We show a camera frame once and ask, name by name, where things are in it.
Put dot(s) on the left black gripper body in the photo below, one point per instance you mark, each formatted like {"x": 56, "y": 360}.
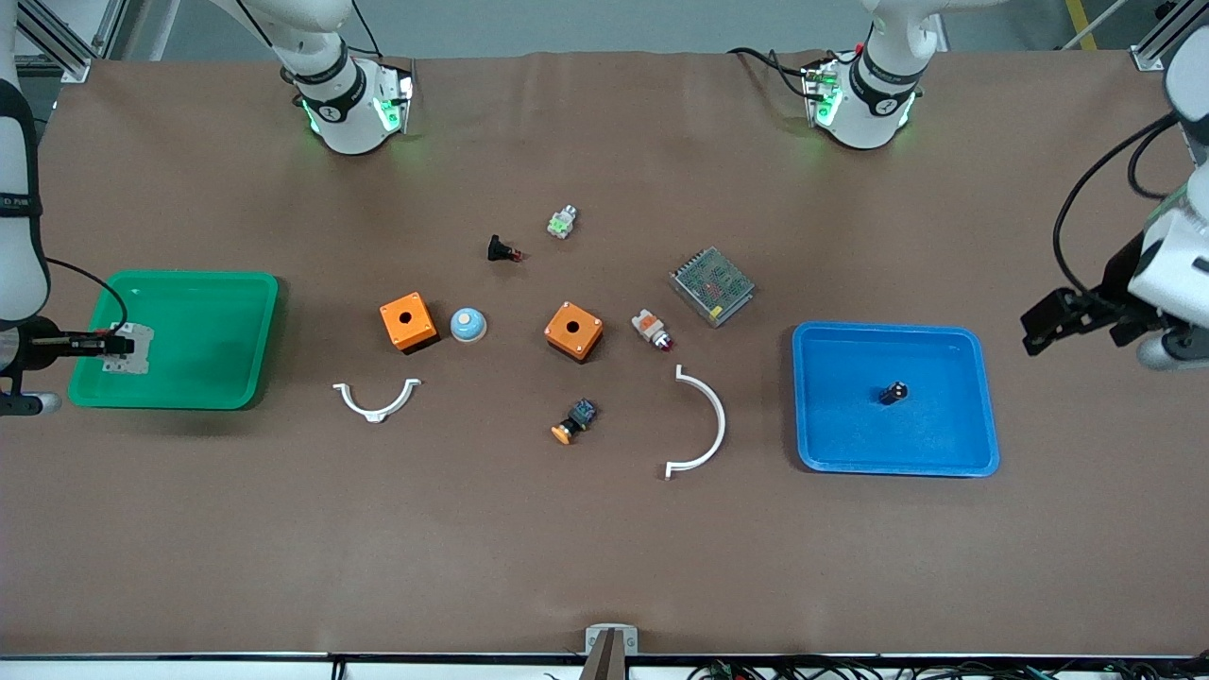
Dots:
{"x": 1122, "y": 275}

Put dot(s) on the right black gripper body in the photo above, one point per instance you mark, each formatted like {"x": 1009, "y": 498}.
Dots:
{"x": 38, "y": 346}

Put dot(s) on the white red circuit breaker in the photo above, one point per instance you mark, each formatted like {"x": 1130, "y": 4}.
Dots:
{"x": 140, "y": 359}

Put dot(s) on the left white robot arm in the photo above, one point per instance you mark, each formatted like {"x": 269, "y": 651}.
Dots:
{"x": 869, "y": 123}

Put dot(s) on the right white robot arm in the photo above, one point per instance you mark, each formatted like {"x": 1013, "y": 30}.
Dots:
{"x": 19, "y": 255}

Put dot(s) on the green plastic tray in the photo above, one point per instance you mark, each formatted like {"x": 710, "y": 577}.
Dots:
{"x": 198, "y": 331}

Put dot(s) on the blue plastic tray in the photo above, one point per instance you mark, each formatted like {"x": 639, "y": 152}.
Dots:
{"x": 935, "y": 434}

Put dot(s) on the metal mesh power supply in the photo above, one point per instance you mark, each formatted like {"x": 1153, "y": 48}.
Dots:
{"x": 712, "y": 286}

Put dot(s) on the blue white dome button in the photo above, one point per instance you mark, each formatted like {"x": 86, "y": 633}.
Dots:
{"x": 468, "y": 325}

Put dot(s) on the red orange white push button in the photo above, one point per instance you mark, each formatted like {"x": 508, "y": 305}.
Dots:
{"x": 650, "y": 327}

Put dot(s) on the green white indicator light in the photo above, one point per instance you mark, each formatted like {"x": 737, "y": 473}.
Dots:
{"x": 562, "y": 222}

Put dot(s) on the orange blue push button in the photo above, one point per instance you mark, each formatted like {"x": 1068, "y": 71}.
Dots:
{"x": 576, "y": 420}

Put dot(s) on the brown table mat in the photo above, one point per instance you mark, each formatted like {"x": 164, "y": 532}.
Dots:
{"x": 604, "y": 548}

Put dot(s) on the small white curved bracket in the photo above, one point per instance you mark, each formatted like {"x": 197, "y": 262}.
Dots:
{"x": 376, "y": 414}

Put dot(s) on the aluminium frame profile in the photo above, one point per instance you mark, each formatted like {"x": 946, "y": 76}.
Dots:
{"x": 1166, "y": 38}
{"x": 71, "y": 42}

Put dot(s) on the orange button enclosure box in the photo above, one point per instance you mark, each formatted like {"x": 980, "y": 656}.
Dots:
{"x": 586, "y": 336}
{"x": 421, "y": 327}

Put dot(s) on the large white curved bracket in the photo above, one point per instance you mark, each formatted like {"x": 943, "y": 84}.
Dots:
{"x": 720, "y": 420}

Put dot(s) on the black red switch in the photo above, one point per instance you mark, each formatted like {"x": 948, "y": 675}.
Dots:
{"x": 499, "y": 248}

